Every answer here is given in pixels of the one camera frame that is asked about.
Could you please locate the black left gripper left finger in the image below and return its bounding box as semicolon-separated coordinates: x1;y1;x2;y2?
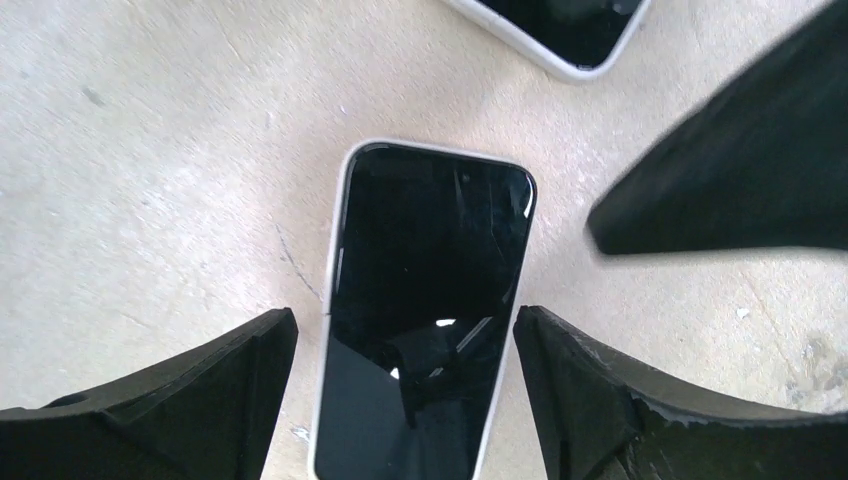
1;308;298;479

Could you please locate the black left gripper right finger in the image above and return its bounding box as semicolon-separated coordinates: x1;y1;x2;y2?
513;306;847;479

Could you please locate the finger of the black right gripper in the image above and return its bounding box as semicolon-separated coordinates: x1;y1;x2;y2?
587;1;847;255

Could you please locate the phone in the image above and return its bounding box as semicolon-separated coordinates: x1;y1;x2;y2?
308;138;537;480
444;0;652;83

